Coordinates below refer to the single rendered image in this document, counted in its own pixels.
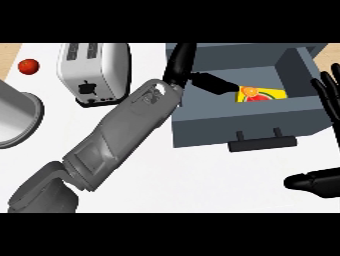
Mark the grey open drawer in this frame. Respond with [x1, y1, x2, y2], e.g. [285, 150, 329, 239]
[164, 43, 335, 149]

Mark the silver toaster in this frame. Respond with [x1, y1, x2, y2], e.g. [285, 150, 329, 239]
[56, 43, 133, 109]

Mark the yellow fruit-print box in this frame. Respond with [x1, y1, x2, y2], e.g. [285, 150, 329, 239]
[235, 85, 288, 103]

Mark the red tomato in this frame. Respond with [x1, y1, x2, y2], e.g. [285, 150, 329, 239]
[16, 58, 41, 76]

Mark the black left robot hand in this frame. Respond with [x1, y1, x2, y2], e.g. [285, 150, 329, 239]
[161, 43, 240, 97]

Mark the grey cylindrical cup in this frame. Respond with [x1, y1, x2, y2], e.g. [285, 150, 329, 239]
[0, 67, 46, 150]

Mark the black drawer handle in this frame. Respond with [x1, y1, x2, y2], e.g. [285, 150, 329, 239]
[227, 127, 298, 153]

